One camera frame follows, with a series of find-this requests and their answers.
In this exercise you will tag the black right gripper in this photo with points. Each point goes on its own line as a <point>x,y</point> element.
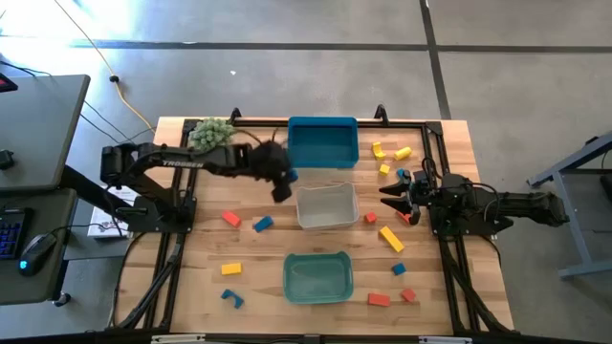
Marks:
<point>421,198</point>

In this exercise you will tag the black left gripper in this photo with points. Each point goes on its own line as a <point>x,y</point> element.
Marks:
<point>268,160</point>

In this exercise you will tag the yellow wooden cube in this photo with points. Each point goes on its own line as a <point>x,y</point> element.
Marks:
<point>384,169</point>

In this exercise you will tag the long blue wooden block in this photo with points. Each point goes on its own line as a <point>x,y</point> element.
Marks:
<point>263,223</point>

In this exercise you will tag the yellow wooden cylinder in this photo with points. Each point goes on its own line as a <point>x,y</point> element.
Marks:
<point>402,153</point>

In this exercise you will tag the long yellow wooden block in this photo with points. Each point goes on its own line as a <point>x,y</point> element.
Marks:
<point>391,239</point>

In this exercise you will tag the yellow arch wooden block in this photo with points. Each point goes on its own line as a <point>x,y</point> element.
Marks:
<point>378,154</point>

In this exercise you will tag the blue wooden cube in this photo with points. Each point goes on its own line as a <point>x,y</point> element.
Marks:
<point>399,269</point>

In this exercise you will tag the yellow rectangular wooden block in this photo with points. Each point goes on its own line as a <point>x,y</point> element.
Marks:
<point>231,268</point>

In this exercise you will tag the blue arch wooden block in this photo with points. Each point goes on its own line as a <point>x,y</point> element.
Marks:
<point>229,294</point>

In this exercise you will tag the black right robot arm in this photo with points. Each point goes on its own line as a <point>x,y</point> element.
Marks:
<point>516,205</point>

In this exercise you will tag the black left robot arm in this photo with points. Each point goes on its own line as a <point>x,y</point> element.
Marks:
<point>181,162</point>

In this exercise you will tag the red wooden cube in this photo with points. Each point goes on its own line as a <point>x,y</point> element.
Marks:
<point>408,294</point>
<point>370,218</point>

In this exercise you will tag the blue plastic bin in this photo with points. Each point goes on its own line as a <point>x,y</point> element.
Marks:
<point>322,143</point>

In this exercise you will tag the green potted succulent plant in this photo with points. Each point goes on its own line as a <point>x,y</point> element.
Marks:
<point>210,135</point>

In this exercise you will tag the teal green plastic bin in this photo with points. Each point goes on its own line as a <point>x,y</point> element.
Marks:
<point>318,278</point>

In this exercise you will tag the blue-grey metal table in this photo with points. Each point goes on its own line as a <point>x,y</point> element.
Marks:
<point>574,224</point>

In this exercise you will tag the white printed booklet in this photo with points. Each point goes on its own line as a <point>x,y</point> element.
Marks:
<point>102,222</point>

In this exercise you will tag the black desk leg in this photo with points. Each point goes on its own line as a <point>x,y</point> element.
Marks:
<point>86,188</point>

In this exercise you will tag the black caster wheel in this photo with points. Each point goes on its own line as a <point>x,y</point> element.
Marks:
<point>62,299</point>

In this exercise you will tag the grey desk top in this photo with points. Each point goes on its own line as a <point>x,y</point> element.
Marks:
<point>43,129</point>

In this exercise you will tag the grey keyboard shelf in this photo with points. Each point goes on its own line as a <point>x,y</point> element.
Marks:
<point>48,282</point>

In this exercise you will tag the black computer mouse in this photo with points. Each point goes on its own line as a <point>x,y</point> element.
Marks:
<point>36,254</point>

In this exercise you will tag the black keyboard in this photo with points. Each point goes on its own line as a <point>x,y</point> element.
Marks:
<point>10,234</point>

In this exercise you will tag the small black desk device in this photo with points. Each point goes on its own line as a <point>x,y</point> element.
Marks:
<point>5,159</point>

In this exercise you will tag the black and red device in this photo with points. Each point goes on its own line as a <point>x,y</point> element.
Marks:
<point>6,84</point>

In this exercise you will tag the black aluminium table frame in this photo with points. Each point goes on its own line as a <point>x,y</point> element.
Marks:
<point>397,124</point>

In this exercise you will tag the white table edge bracket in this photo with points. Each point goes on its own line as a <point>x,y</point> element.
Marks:
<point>444,340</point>
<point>177,339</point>

